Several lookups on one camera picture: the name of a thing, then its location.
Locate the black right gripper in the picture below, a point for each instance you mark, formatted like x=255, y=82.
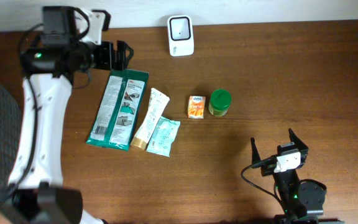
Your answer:
x=269, y=166

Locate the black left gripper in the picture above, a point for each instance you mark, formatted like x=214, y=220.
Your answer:
x=122, y=61

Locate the dark green wipes pack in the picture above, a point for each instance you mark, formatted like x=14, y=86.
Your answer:
x=117, y=115

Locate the white tube with gold cap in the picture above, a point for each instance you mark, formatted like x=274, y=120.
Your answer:
x=157, y=103

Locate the green lidded jar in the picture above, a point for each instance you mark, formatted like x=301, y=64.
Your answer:
x=220, y=102

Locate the mint green wipes packet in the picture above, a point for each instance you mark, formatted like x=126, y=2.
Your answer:
x=163, y=136

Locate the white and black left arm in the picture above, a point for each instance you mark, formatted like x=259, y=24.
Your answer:
x=70, y=42

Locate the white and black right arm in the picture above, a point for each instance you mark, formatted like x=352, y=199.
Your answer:
x=300, y=199

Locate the white barcode scanner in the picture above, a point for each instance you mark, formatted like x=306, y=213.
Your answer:
x=180, y=36

